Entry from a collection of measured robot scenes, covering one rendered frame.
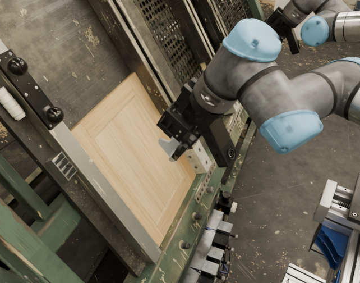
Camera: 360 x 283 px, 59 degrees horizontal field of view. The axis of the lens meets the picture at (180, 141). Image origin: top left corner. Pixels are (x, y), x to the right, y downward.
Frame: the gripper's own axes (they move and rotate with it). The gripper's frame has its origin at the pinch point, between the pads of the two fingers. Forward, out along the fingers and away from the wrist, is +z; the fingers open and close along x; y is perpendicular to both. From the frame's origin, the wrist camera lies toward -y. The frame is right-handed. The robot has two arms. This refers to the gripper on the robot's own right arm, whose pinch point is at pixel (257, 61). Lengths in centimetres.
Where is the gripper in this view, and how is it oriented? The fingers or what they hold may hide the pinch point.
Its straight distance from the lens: 126.9
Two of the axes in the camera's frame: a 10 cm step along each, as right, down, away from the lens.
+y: -8.5, -4.8, -2.2
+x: -2.5, 7.3, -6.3
